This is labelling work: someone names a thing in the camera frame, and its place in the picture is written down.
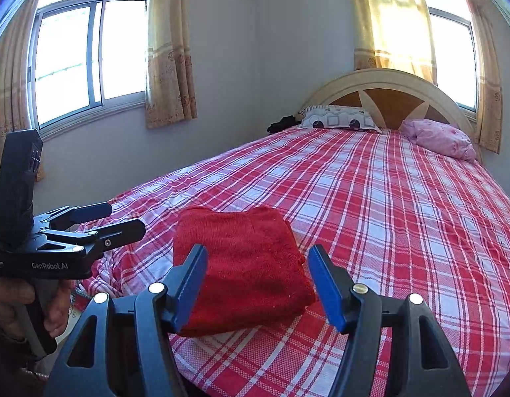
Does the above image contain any beige sunlit curtain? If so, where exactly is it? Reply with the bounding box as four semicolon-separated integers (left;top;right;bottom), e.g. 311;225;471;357
346;0;439;85

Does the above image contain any red knit sweater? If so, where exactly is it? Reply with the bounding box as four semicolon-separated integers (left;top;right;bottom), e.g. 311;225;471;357
172;206;317;337

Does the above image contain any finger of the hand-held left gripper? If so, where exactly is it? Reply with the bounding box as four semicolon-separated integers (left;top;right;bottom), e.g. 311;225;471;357
44;219;146;257
34;202;113;232

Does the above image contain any side window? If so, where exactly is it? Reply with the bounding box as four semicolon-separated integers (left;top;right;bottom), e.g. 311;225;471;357
27;0;150;131

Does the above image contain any beige side window curtain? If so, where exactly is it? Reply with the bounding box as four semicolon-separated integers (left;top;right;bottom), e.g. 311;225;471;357
145;0;198;130
0;0;45;183

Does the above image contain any pink pillow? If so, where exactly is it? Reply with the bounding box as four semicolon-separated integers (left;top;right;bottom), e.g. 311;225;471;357
399;118;478;163

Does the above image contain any dark cloth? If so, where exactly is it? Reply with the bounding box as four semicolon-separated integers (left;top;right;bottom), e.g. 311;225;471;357
266;115;303;134

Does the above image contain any beige narrow curtain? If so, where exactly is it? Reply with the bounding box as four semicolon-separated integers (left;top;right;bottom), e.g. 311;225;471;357
457;0;503;154

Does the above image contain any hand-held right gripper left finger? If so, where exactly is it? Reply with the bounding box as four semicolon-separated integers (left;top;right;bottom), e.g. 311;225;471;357
44;244;209;397

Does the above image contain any white patterned pillow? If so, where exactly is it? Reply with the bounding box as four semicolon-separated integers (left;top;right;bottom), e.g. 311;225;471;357
298;105;381;133

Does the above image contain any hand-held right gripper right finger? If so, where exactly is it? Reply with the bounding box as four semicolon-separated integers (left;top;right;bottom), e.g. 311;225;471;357
308;244;472;397

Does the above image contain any bed with red plaid sheet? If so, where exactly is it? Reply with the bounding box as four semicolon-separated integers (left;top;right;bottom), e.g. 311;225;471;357
71;126;510;397

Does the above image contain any cream wooden headboard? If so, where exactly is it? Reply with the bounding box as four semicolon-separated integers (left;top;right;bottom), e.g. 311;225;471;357
298;68;483;162

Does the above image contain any person's left hand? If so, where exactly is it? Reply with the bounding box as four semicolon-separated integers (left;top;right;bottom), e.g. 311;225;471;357
0;277;74;340

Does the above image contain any person's left forearm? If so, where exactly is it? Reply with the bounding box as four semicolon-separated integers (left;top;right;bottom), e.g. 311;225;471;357
0;331;36;397

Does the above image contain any window behind headboard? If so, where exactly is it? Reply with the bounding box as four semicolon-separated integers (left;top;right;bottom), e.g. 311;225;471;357
416;0;479;112

